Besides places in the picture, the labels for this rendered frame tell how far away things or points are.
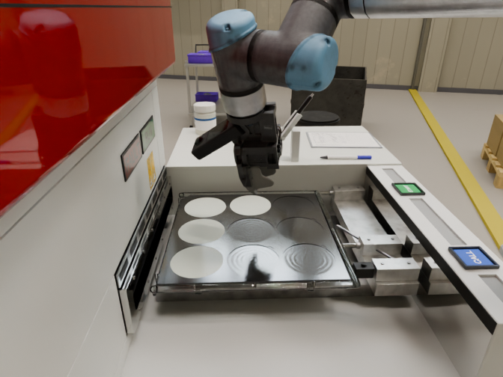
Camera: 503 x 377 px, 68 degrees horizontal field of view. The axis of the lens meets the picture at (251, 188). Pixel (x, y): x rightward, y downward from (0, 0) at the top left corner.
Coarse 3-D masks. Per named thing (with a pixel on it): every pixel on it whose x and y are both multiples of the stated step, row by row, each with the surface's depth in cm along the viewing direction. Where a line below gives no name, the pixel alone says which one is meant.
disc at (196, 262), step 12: (180, 252) 74; (192, 252) 74; (204, 252) 74; (216, 252) 74; (180, 264) 70; (192, 264) 70; (204, 264) 70; (216, 264) 70; (192, 276) 67; (204, 276) 67
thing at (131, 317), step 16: (160, 192) 88; (160, 208) 84; (160, 224) 89; (144, 240) 70; (160, 240) 83; (144, 256) 69; (128, 272) 62; (144, 272) 73; (128, 288) 59; (144, 288) 69; (128, 304) 59; (128, 320) 61
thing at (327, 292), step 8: (360, 280) 74; (360, 288) 73; (368, 288) 73; (160, 296) 72; (168, 296) 72; (176, 296) 72; (184, 296) 72; (192, 296) 72; (200, 296) 72; (208, 296) 72; (216, 296) 73; (224, 296) 73; (232, 296) 73; (240, 296) 73; (248, 296) 73; (256, 296) 73; (264, 296) 73; (272, 296) 73; (280, 296) 73; (288, 296) 73; (296, 296) 73; (304, 296) 73; (312, 296) 73; (320, 296) 74; (328, 296) 74; (336, 296) 74; (344, 296) 74; (352, 296) 74
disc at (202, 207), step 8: (192, 200) 94; (200, 200) 94; (208, 200) 94; (216, 200) 94; (184, 208) 90; (192, 208) 90; (200, 208) 90; (208, 208) 90; (216, 208) 90; (224, 208) 90; (200, 216) 87; (208, 216) 87
